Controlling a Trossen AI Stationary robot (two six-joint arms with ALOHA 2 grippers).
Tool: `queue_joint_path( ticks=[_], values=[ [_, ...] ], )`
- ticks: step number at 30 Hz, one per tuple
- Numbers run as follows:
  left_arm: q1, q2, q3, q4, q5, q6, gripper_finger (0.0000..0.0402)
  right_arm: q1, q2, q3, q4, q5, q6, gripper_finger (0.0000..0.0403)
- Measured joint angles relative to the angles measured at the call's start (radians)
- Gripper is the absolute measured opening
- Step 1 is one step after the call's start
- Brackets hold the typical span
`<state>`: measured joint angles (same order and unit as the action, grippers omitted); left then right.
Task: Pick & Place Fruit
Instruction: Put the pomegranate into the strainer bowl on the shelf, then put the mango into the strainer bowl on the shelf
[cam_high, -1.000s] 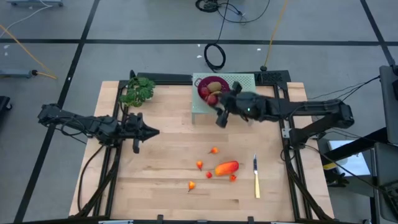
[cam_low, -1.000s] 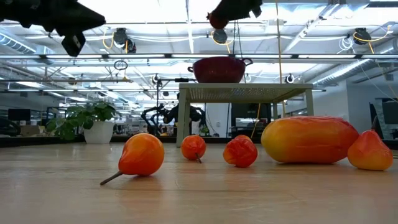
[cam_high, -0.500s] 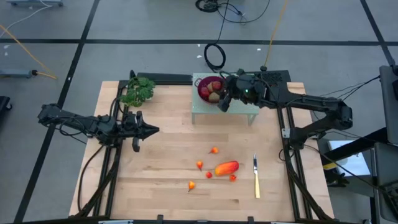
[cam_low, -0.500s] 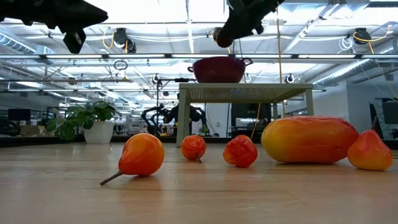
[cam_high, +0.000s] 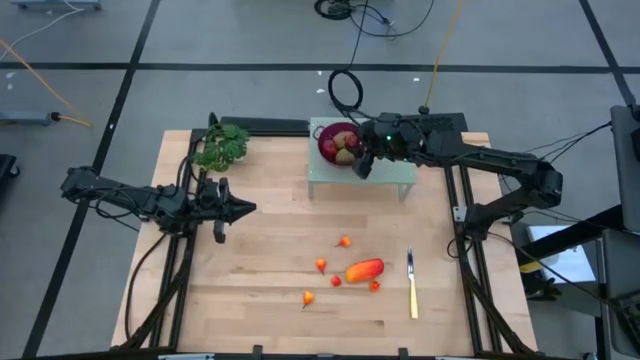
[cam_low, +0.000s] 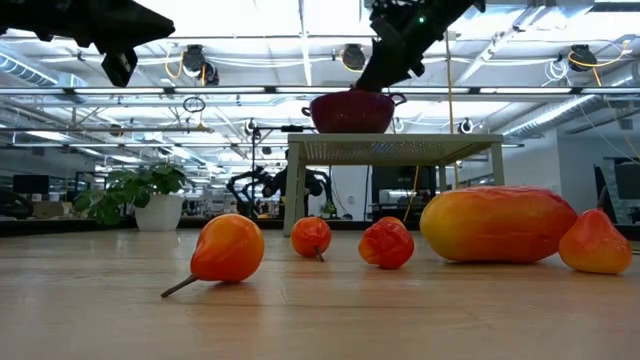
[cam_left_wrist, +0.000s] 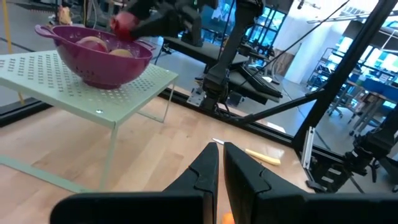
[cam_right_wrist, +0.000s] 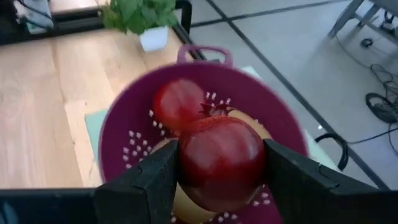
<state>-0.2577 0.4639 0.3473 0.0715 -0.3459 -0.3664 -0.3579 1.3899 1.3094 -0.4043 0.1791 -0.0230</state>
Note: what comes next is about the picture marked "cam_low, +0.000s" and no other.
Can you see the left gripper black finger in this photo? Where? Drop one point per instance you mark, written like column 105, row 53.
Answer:
column 147, row 27

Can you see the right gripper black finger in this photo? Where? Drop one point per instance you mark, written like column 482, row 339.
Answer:
column 395, row 72
column 375, row 75

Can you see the small red wrinkled fruit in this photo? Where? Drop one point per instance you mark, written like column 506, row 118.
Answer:
column 385, row 247

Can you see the orange red mango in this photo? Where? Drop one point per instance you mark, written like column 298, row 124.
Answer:
column 495, row 225

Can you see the black background robot arm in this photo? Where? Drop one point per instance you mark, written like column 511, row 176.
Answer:
column 315, row 182
column 260, row 180

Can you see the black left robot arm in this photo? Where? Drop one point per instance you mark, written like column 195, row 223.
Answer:
column 20, row 15

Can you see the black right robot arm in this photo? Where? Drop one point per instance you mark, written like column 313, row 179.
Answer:
column 450, row 10

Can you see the pale green perforated shelf riser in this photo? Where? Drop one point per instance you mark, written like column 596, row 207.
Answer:
column 380, row 150

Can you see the black cabinet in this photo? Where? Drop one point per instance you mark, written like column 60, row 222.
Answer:
column 400, row 182

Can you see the small background plant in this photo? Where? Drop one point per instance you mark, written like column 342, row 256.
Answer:
column 328, row 207

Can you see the black monitor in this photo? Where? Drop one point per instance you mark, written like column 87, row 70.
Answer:
column 30, row 184

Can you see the green plant in white pot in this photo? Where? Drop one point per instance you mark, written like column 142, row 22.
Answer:
column 159, row 212

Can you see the dark background equipment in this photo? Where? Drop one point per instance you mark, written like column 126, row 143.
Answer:
column 625, row 185

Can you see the black metal rig frame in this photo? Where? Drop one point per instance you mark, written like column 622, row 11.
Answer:
column 50, row 226

